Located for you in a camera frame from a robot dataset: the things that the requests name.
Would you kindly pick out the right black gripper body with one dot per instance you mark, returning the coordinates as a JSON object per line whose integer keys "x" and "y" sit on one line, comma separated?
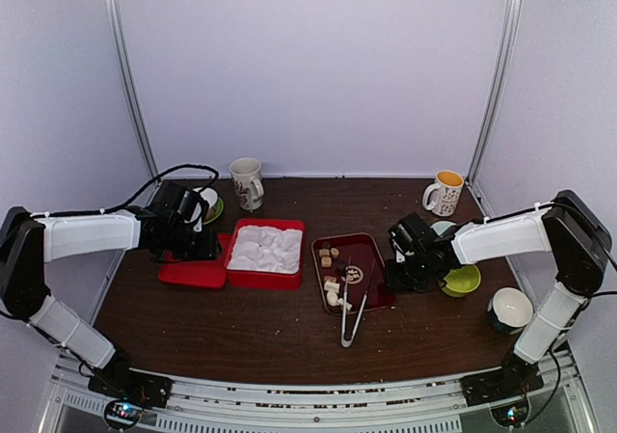
{"x": 413, "y": 276}

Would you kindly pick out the white paper cupcake liners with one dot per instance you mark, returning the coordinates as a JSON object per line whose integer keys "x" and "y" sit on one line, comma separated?
{"x": 266, "y": 250}

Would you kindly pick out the red chocolate tray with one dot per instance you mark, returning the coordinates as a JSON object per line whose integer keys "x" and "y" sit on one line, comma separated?
{"x": 358, "y": 249}

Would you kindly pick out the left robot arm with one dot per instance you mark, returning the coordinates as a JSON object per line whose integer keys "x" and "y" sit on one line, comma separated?
{"x": 42, "y": 255}

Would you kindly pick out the white round chocolate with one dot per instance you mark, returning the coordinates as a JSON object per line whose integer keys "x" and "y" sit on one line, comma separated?
{"x": 332, "y": 298}

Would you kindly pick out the left aluminium frame post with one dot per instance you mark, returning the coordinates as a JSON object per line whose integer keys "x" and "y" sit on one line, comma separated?
{"x": 113, "y": 8}

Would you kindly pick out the lime green bowl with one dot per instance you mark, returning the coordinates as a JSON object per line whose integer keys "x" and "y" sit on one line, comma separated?
{"x": 461, "y": 282}

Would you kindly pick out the red tin lid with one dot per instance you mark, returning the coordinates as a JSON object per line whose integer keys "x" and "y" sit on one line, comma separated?
{"x": 209, "y": 274}

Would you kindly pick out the front aluminium rail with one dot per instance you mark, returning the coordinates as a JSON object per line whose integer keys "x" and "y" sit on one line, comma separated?
{"x": 435, "y": 404}

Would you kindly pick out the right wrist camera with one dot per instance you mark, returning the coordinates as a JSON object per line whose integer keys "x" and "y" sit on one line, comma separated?
{"x": 411, "y": 235}

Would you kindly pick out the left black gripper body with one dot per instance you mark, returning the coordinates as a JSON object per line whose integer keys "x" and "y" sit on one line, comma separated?
{"x": 184, "y": 247}

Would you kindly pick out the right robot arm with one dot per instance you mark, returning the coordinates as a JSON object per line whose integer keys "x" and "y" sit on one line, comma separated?
{"x": 576, "y": 243}

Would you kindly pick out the green saucer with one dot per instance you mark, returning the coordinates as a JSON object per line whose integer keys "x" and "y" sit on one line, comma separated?
{"x": 213, "y": 212}

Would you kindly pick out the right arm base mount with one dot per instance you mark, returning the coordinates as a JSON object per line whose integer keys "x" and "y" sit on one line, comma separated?
{"x": 495, "y": 385}

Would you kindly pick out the light blue patterned bowl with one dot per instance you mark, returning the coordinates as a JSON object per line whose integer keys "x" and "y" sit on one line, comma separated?
{"x": 443, "y": 228}

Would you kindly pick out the tall white patterned mug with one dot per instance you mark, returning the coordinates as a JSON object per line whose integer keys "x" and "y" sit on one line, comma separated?
{"x": 246, "y": 176}

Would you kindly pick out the white bowl on saucer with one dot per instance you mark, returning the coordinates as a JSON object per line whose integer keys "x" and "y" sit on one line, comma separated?
{"x": 210, "y": 196}

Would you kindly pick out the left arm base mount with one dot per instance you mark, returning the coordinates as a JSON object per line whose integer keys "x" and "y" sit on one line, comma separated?
{"x": 146, "y": 390}

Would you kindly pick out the aluminium frame post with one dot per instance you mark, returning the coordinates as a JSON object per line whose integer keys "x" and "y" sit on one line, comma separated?
{"x": 505, "y": 51}
{"x": 113, "y": 8}

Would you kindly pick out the right aluminium frame post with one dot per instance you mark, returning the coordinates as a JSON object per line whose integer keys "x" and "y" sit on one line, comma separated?
{"x": 505, "y": 51}

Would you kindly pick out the white mug yellow inside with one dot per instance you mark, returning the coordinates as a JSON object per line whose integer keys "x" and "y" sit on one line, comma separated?
{"x": 442, "y": 196}

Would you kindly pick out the dark bowl white inside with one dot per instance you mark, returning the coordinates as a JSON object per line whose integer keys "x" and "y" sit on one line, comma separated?
{"x": 509, "y": 311}

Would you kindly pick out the red tin box base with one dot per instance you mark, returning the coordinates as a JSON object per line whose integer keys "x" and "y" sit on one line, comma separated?
{"x": 271, "y": 281}

